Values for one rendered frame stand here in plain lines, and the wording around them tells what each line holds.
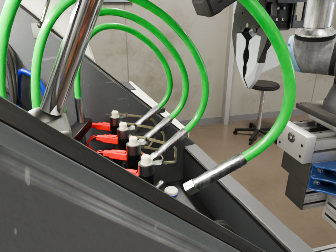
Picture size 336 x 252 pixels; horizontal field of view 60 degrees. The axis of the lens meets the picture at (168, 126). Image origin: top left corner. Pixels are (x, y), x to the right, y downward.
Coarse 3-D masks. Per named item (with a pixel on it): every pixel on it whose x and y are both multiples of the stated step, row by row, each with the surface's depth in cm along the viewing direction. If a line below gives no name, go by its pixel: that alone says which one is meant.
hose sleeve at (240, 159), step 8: (240, 152) 40; (232, 160) 40; (240, 160) 39; (216, 168) 40; (224, 168) 40; (232, 168) 40; (200, 176) 41; (208, 176) 40; (216, 176) 40; (200, 184) 41; (208, 184) 41
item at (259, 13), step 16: (16, 0) 33; (240, 0) 32; (256, 0) 32; (0, 16) 33; (256, 16) 32; (0, 32) 34; (272, 32) 33; (0, 48) 35; (0, 64) 35; (288, 64) 34; (0, 80) 36; (288, 80) 35; (288, 96) 36; (288, 112) 36; (272, 128) 38; (256, 144) 39
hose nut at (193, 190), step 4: (192, 180) 42; (184, 184) 42; (188, 184) 41; (192, 184) 41; (184, 188) 41; (188, 188) 41; (192, 188) 41; (196, 188) 41; (188, 192) 41; (192, 192) 41
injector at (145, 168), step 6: (138, 162) 50; (138, 168) 50; (144, 168) 49; (150, 168) 49; (144, 174) 49; (150, 174) 49; (150, 180) 50; (162, 180) 53; (156, 186) 52; (162, 186) 52
